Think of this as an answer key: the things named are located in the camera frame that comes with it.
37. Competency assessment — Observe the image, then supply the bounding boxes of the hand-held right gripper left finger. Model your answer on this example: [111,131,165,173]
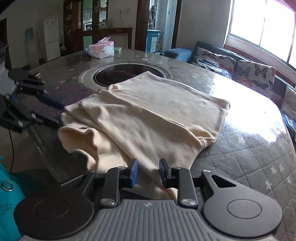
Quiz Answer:
[61,159,139,208]

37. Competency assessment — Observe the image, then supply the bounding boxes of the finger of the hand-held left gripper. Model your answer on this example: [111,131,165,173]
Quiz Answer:
[14,73,65,110]
[5,101,60,133]

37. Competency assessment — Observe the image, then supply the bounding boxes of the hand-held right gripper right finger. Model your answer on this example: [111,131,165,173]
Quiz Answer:
[159,158,237,208]

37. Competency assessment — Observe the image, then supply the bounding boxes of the cream long-sleeve garment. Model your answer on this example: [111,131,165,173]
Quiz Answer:
[57,71,231,200]

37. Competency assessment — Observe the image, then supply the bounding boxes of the water dispenser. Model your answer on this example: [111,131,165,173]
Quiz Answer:
[24,28,40,69]

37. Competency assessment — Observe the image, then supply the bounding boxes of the white refrigerator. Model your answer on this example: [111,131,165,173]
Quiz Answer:
[43,15,61,62]

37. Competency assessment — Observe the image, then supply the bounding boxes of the black round induction cooktop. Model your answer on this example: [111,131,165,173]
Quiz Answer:
[93,64,166,88]

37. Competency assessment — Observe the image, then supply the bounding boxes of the pink and white tissue pack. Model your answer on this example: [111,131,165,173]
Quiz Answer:
[88,36,115,59]

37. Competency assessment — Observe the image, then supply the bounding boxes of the teal jacket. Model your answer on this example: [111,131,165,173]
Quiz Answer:
[0,156,26,233]

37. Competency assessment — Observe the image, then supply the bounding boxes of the dark wooden display cabinet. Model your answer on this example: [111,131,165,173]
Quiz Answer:
[63,0,109,32]

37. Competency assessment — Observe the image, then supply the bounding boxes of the dark wooden sideboard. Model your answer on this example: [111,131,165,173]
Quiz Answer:
[77,27,134,50]

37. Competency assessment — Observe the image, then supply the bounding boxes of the dark teal sofa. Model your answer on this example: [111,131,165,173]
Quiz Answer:
[162,41,296,142]

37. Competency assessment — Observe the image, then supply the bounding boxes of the blue white box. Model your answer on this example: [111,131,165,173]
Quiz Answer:
[146,29,162,53]

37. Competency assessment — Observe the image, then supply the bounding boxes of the butterfly print cushion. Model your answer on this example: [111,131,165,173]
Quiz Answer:
[191,47,237,73]
[234,60,277,99]

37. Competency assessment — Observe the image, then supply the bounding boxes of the plain grey pillow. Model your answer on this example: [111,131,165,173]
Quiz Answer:
[280,86,296,117]

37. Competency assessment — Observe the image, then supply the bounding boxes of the thin black cable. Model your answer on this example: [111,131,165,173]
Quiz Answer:
[8,127,15,172]

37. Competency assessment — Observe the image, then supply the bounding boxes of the dark wooden door frame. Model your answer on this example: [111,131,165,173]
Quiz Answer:
[135,0,182,53]

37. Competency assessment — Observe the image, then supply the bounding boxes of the window with dark frame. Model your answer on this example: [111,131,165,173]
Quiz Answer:
[223,0,296,68]

